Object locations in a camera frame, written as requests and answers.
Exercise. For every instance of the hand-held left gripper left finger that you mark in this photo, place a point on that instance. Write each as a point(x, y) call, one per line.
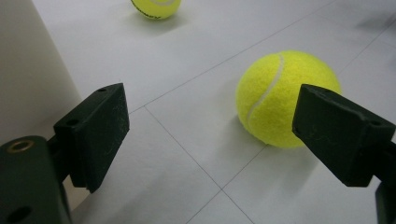
point(93, 137)

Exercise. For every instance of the yellow tennis ball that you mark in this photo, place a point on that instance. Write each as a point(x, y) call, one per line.
point(155, 7)
point(271, 93)

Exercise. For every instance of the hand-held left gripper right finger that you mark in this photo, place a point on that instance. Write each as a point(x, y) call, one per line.
point(339, 137)

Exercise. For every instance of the white plastic storage bin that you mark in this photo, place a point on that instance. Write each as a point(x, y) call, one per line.
point(28, 62)

